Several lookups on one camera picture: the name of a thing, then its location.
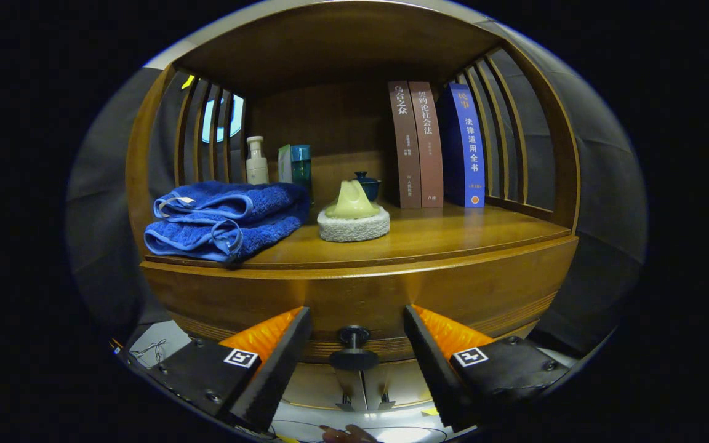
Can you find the green and white tube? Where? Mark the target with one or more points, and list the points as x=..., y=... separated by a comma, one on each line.
x=284, y=165

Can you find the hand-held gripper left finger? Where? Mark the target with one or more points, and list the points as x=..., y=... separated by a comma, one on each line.
x=274, y=375

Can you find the white pump bottle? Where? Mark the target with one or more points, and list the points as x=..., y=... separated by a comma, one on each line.
x=257, y=166

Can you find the blue book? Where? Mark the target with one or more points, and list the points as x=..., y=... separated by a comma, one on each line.
x=470, y=147

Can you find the reddish brown book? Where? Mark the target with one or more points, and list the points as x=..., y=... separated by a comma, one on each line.
x=428, y=147

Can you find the wooden cabinet door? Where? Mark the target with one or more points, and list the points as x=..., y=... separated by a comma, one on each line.
x=317, y=384
x=404, y=381

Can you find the green scrub brush white pad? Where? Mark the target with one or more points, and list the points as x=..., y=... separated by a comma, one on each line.
x=351, y=206

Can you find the wooden cabinet with slatted shelf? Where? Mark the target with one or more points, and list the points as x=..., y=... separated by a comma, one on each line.
x=330, y=49

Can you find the blue lidded teacup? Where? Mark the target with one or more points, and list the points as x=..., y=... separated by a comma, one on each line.
x=372, y=186

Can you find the dark brown book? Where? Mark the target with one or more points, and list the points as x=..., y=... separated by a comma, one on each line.
x=405, y=147

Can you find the wooden countertop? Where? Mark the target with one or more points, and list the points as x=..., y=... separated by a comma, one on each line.
x=453, y=237

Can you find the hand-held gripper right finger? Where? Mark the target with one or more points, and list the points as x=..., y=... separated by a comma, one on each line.
x=437, y=375

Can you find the teal cosmetic bottle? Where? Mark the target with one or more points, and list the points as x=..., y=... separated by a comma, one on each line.
x=301, y=167

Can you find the folded blue towel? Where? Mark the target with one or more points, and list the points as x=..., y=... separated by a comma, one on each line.
x=225, y=215

